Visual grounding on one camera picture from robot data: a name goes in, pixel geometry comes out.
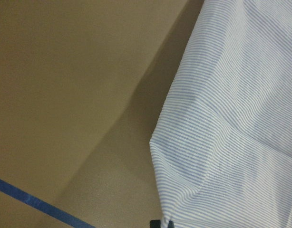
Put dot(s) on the light blue striped shirt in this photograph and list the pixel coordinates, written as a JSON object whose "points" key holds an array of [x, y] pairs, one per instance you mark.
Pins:
{"points": [[222, 146]]}

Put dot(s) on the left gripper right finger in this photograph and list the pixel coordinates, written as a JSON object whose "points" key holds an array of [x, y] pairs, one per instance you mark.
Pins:
{"points": [[170, 224]]}

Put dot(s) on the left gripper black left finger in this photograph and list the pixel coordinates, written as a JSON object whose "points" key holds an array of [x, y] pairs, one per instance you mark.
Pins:
{"points": [[155, 224]]}

